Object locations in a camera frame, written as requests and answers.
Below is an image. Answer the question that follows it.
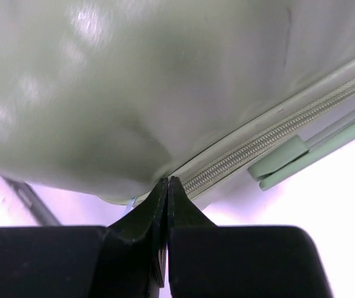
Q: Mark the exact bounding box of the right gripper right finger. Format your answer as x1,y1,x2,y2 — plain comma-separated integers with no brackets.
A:
167,177,332,297

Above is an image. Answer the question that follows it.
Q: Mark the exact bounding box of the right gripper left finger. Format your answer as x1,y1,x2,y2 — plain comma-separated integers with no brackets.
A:
0,179,168,297

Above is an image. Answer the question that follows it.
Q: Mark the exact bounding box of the green suitcase blue lining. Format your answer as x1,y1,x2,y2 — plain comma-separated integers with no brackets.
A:
0,1,355,204

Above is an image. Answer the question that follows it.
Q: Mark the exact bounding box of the metal base rail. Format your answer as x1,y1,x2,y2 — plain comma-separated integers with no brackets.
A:
4,178,61,227

